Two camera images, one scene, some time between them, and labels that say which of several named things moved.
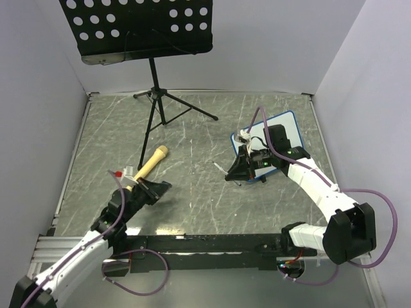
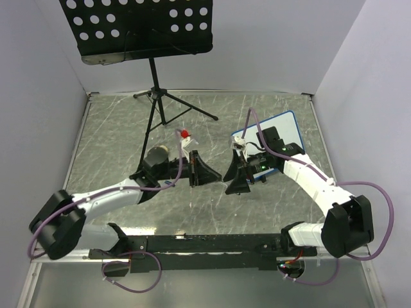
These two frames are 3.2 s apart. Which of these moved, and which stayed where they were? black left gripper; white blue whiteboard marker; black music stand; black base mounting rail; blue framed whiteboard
Moved: white blue whiteboard marker; black left gripper
Stayed: blue framed whiteboard; black music stand; black base mounting rail
